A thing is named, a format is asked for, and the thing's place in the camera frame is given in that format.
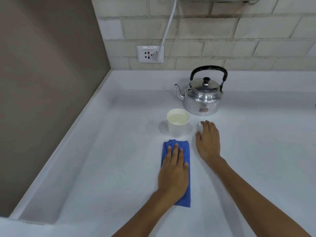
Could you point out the person's left hand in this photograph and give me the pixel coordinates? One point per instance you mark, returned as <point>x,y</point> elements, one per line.
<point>174,175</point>

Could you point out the person's right forearm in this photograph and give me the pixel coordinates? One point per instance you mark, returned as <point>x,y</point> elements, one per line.
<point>251,202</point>

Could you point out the person's left forearm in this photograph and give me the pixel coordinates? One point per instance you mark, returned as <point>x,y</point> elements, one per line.
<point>145,217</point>

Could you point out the silver metal kettle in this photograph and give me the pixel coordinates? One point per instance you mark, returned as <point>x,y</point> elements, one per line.
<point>203,96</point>

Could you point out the white wall socket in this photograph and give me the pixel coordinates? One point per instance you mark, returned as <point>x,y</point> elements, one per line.
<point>149,54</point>

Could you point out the white countertop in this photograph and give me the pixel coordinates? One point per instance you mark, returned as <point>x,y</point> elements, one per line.
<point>247,157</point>

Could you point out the blue cloth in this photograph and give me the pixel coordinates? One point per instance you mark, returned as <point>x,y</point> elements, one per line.
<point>186,155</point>

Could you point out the white power plug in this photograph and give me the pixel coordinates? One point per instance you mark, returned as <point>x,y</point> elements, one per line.
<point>155,56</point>

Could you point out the white paper cup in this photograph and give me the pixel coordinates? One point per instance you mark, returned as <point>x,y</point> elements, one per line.
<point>177,123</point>

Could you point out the person's right hand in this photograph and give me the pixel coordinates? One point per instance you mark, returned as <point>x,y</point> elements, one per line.
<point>208,143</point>

